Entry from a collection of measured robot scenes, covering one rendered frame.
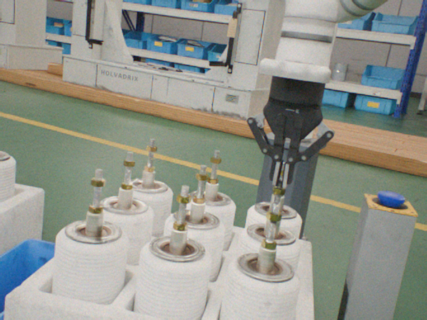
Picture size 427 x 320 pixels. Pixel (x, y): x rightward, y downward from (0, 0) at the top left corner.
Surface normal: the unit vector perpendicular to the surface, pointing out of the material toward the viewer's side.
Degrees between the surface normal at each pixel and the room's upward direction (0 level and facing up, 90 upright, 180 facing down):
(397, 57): 90
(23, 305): 90
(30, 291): 0
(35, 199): 90
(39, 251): 88
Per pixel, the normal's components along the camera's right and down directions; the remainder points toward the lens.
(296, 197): 0.30, 0.27
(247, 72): -0.45, 0.16
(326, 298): 0.14, -0.96
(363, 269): -0.18, 0.22
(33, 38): 0.88, 0.23
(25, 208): 0.97, 0.18
